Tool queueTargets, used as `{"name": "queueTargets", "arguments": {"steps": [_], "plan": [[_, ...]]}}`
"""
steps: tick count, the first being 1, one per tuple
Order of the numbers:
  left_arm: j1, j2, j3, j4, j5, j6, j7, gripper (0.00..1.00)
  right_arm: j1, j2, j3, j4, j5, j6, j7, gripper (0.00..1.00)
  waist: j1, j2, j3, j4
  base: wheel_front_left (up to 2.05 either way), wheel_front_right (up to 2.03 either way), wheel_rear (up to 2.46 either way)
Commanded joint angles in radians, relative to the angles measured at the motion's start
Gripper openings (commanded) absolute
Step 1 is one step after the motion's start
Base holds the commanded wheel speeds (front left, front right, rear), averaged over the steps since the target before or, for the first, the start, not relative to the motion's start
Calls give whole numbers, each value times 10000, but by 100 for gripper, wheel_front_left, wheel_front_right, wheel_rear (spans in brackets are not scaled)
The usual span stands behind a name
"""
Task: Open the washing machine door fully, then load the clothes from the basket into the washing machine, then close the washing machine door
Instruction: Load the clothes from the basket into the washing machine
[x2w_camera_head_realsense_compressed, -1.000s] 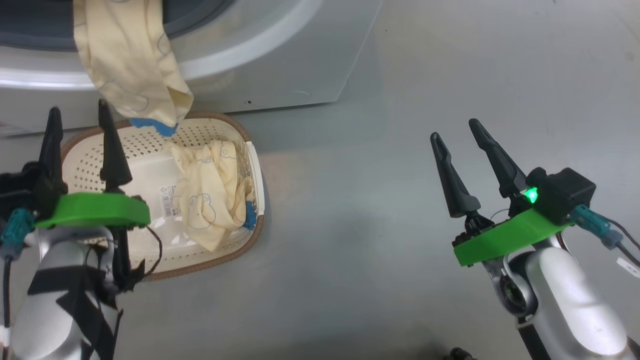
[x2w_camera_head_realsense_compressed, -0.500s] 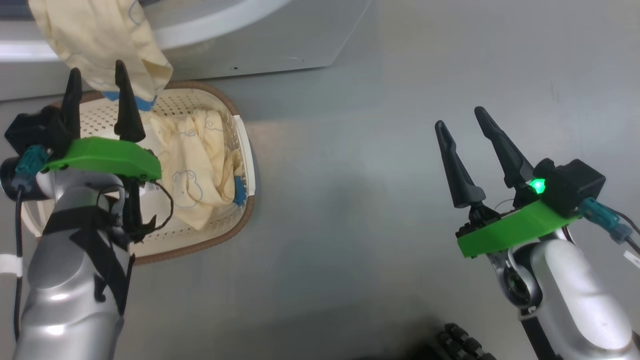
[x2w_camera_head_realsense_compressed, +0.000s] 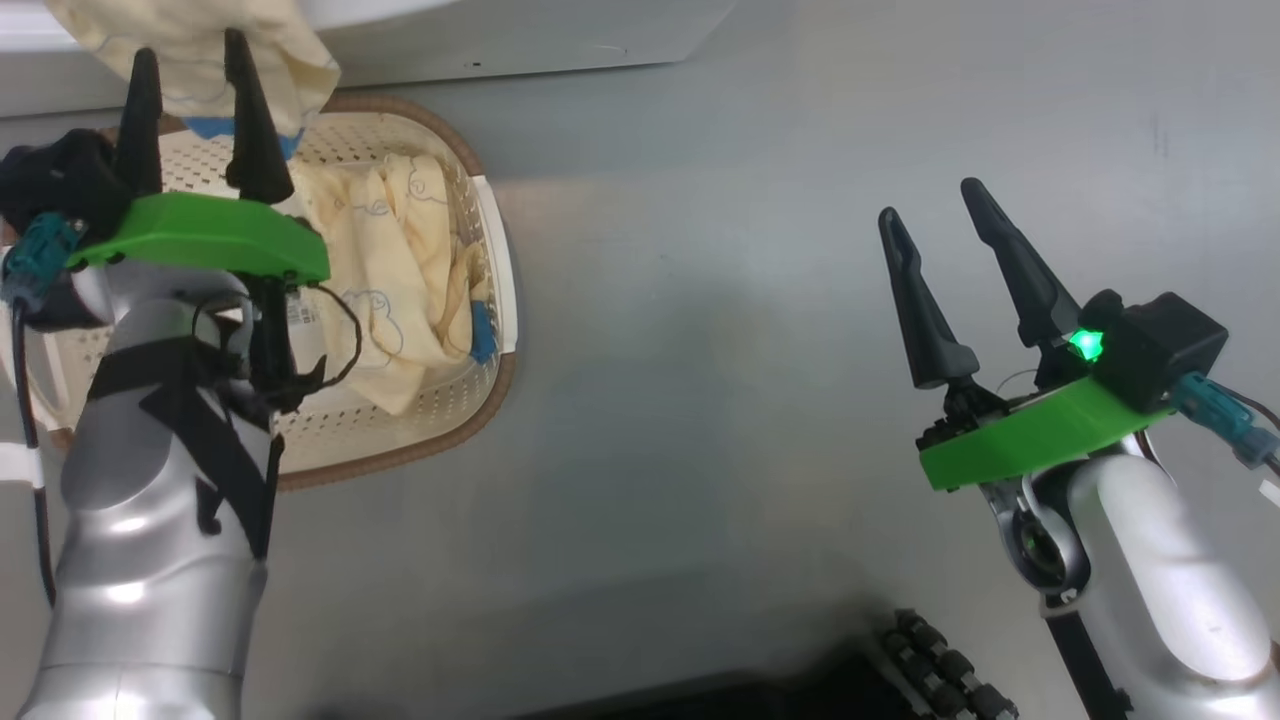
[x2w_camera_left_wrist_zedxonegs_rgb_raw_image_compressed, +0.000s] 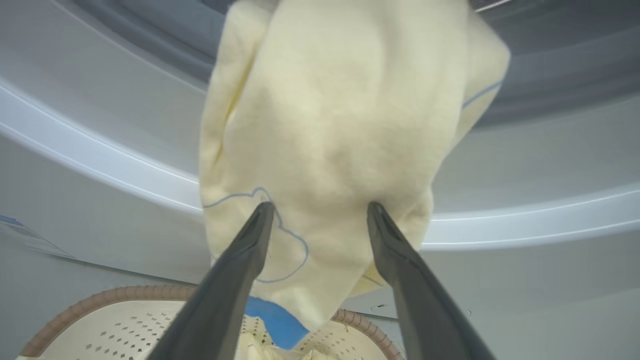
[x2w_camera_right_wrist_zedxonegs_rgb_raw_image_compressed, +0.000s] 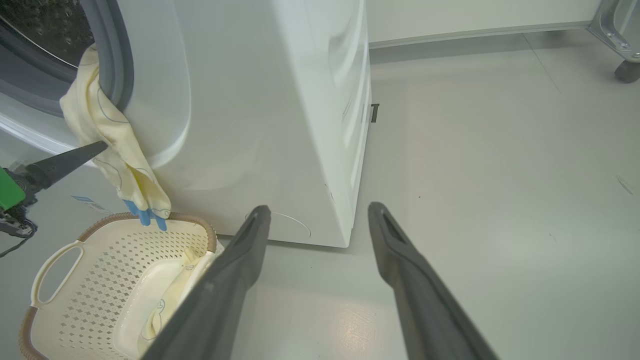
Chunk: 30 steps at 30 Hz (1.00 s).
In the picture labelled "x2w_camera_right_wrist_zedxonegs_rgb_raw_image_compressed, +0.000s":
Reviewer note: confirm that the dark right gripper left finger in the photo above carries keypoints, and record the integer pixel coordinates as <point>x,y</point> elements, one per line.
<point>215,310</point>

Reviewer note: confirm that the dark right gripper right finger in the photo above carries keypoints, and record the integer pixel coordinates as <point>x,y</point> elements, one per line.
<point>425,310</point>

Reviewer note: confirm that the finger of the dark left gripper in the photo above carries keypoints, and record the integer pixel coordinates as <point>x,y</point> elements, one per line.
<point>65,162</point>

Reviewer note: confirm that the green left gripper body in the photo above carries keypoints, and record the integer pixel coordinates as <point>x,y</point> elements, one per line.
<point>7,192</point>

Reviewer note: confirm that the cream bear print garment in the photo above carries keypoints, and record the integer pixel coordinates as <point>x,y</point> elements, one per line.
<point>175,290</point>

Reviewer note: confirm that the cream garment with blue cuffs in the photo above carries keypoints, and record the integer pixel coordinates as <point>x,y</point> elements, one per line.
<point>110,135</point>

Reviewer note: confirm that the white front-load washing machine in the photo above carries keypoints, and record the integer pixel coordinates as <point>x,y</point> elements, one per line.
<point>240,125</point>

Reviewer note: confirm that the blue energy label sticker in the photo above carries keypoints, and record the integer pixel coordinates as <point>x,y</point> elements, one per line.
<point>85,200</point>

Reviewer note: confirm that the cream perforated laundry basket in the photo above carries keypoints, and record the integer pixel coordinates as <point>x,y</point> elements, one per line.
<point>90,300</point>

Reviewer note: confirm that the black floor tape mark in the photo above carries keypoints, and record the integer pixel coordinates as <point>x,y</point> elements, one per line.
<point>374,112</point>

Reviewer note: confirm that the metal partition leg with caster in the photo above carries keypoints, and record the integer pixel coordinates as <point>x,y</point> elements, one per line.
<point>612,35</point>

